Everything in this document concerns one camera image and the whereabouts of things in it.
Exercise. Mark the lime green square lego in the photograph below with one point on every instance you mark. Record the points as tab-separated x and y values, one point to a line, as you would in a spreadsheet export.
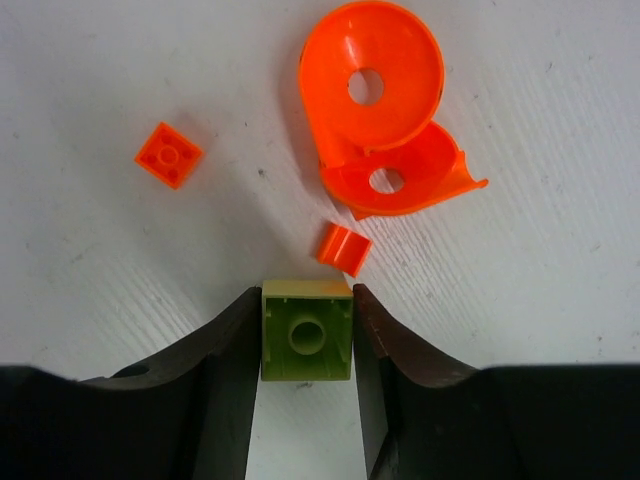
307	330

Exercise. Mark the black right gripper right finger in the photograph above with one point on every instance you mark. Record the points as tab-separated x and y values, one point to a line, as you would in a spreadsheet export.
426	415

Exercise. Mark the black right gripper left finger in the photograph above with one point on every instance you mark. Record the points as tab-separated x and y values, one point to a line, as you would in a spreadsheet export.
184	412

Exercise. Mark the small orange square lego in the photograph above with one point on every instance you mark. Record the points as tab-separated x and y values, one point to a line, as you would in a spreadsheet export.
169	156

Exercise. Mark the orange curved small lego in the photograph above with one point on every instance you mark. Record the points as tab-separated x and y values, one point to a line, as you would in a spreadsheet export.
343	249

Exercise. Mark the orange funnel lego piece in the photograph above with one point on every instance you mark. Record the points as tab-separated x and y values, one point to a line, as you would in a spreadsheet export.
371	77

